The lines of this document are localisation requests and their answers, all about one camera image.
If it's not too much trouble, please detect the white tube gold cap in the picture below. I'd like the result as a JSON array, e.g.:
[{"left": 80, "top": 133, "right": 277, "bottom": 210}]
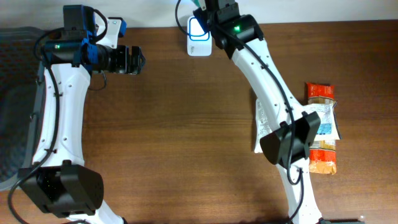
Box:
[{"left": 254, "top": 99, "right": 272, "bottom": 154}]

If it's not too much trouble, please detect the cream snack bag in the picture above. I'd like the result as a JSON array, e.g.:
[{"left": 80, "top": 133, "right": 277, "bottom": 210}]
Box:
[{"left": 304, "top": 103, "right": 341, "bottom": 141}]

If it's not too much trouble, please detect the orange noodle packet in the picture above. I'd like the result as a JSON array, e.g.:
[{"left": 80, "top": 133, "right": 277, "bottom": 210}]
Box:
[{"left": 307, "top": 83, "right": 337, "bottom": 175}]

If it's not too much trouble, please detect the green Kleenex tissue pack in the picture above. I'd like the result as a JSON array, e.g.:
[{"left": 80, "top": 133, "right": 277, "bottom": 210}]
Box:
[{"left": 192, "top": 0, "right": 206, "bottom": 10}]

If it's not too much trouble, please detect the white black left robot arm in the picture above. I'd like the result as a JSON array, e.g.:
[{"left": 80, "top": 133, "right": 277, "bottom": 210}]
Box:
[{"left": 16, "top": 5, "right": 146, "bottom": 223}]

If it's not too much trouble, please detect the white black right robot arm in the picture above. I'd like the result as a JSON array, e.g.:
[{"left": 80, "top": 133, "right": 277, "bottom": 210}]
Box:
[{"left": 193, "top": 0, "right": 323, "bottom": 223}]

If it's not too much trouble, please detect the grey plastic mesh basket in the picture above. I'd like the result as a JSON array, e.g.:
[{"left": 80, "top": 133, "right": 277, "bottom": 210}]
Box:
[{"left": 1, "top": 27, "right": 44, "bottom": 191}]

